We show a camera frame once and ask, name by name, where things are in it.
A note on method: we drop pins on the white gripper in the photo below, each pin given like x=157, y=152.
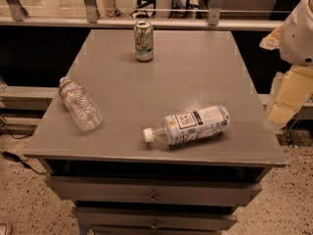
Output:
x=298, y=36

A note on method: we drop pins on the green 7up soda can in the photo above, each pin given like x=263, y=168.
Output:
x=144, y=40

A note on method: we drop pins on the blue label plastic bottle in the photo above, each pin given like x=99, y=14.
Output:
x=190, y=126

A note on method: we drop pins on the clear crushed water bottle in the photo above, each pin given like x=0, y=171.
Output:
x=80, y=105

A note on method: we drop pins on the person leg in background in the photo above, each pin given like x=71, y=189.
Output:
x=111, y=9

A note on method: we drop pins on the grey drawer cabinet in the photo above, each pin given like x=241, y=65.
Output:
x=190, y=70

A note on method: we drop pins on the upper grey drawer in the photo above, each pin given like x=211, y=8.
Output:
x=148, y=191

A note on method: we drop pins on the grey drawer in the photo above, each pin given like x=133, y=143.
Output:
x=154, y=219
x=148, y=191

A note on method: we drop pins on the lower grey drawer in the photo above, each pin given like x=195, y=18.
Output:
x=154, y=219

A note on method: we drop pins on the metal railing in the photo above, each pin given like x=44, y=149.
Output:
x=252, y=15

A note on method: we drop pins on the white shoe at corner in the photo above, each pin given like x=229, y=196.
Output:
x=5, y=229

